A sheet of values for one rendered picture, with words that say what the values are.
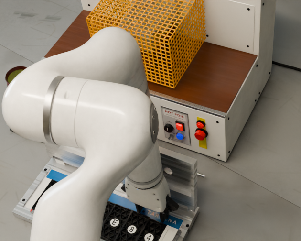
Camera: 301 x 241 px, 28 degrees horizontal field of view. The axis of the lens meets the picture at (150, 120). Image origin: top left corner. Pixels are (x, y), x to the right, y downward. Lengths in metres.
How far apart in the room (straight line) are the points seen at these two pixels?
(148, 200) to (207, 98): 0.30
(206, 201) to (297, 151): 0.29
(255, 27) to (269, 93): 0.29
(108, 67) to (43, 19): 1.22
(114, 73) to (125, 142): 0.16
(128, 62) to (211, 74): 0.64
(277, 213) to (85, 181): 0.81
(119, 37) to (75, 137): 0.20
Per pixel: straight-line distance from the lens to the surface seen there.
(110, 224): 1.51
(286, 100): 1.77
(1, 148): 1.78
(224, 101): 1.50
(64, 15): 2.13
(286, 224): 1.53
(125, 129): 0.80
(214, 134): 1.54
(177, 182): 1.46
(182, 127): 1.56
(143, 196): 1.41
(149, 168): 1.29
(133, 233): 1.49
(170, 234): 1.48
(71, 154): 1.59
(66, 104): 0.83
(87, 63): 0.91
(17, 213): 1.61
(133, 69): 0.96
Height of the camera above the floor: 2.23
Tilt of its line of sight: 50 degrees down
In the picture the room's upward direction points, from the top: 10 degrees counter-clockwise
